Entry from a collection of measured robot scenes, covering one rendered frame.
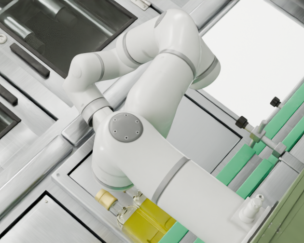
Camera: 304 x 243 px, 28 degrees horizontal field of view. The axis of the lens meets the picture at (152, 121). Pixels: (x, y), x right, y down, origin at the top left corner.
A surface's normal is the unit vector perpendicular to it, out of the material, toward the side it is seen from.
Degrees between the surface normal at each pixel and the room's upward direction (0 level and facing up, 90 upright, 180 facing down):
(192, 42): 110
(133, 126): 98
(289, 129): 90
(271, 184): 90
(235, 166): 90
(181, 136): 90
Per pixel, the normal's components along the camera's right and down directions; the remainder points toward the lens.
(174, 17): -0.33, -0.70
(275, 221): 0.35, -0.70
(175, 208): -0.50, 0.38
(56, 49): 0.10, -0.48
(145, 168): -0.23, 0.04
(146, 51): -0.39, 0.68
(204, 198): -0.03, -0.33
